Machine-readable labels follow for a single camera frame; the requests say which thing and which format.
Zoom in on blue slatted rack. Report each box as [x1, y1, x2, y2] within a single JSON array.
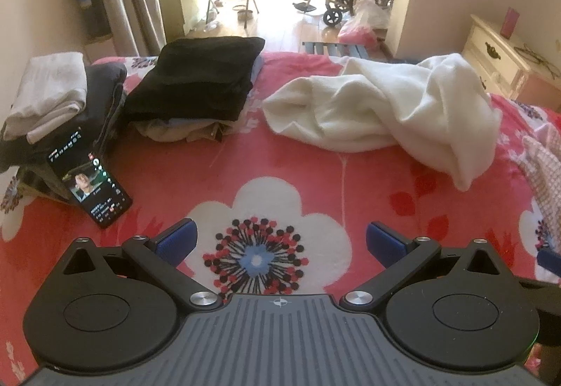
[[302, 41, 368, 59]]

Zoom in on cream nightstand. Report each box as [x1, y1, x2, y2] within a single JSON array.
[[462, 14, 561, 99]]

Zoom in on eyeglasses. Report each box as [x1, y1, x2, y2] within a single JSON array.
[[513, 44, 561, 80]]

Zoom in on beige folded garment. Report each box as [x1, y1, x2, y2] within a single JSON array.
[[134, 116, 237, 145]]

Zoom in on white fleece sweater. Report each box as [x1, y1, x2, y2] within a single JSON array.
[[262, 54, 502, 191]]

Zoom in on black smartphone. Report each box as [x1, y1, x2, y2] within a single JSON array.
[[47, 127, 133, 230]]

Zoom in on plastic bag with red contents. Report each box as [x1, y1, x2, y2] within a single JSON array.
[[337, 0, 391, 45]]

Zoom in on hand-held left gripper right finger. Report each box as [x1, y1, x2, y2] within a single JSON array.
[[341, 221, 505, 312]]

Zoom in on pink cup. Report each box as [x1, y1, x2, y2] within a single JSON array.
[[500, 6, 520, 39]]

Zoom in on pink checked cloth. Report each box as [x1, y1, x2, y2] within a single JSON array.
[[521, 123, 561, 238]]

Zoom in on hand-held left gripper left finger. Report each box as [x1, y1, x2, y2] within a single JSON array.
[[61, 218, 222, 313]]

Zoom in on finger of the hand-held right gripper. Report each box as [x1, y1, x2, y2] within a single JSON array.
[[538, 248, 561, 272]]

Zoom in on black folded garment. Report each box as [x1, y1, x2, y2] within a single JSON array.
[[124, 36, 266, 124]]

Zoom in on red floral blanket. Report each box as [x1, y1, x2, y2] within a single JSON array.
[[0, 50, 561, 386]]

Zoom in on dark grey folded clothes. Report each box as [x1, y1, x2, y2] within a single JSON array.
[[0, 61, 128, 205]]

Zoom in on white folded garment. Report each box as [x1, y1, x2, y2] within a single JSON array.
[[6, 52, 88, 144]]

